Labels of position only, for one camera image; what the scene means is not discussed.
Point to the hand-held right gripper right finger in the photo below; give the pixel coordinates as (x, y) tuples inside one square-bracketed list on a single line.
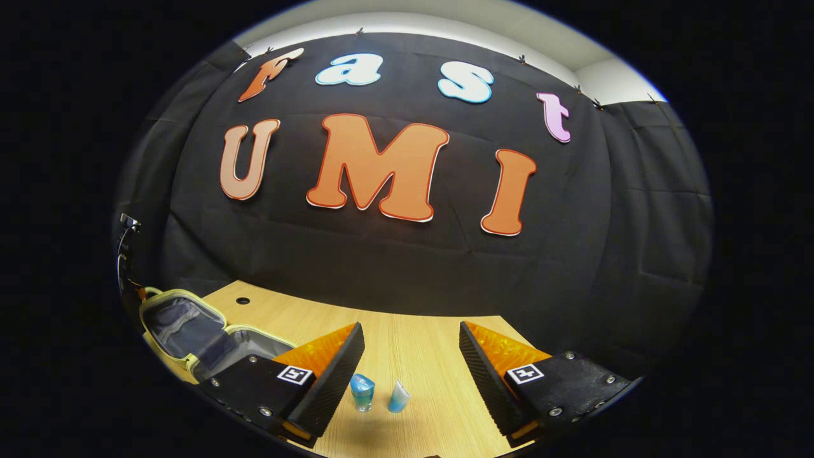
[(486, 375)]

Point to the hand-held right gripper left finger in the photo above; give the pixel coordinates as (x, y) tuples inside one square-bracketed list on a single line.
[(337, 375)]

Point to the blue skin care bottle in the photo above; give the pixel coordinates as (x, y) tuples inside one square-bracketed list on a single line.
[(362, 391)]

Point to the white and blue tube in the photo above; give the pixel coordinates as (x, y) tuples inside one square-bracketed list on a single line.
[(399, 399)]

